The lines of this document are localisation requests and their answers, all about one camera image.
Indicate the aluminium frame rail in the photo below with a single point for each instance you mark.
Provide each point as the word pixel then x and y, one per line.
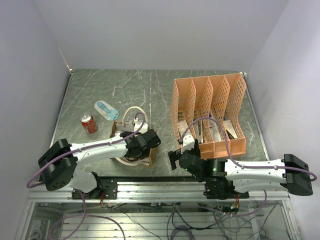
pixel 130 192

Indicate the white staples box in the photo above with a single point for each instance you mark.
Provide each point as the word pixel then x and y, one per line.
pixel 182 127

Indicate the blue white blister pack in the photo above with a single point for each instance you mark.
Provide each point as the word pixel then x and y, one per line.
pixel 108 112

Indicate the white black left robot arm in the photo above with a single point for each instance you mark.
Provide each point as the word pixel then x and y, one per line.
pixel 63 162

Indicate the red soda can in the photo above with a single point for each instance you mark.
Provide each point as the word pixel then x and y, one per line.
pixel 88 122

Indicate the peach plastic file organizer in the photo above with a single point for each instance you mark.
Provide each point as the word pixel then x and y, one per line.
pixel 217 96

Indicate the brown canvas tote bag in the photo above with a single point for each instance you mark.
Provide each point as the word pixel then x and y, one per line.
pixel 131 162

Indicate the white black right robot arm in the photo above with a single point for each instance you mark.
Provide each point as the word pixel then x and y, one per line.
pixel 225 180

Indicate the purple soda can left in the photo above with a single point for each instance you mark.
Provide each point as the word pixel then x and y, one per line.
pixel 117 132

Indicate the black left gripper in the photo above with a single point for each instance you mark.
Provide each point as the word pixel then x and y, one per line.
pixel 144 152

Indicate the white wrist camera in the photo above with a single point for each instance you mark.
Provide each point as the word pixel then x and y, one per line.
pixel 187 142
pixel 134 125

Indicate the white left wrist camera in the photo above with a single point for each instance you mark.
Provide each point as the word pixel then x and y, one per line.
pixel 134 125

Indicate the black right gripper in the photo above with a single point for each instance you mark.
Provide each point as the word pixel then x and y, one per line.
pixel 174 155

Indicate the metal stapler tool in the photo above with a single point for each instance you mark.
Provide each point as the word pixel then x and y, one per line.
pixel 199 131

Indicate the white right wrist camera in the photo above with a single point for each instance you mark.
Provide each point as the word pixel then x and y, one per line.
pixel 187 142

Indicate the white red box in organizer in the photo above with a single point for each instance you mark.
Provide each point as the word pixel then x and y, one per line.
pixel 215 131

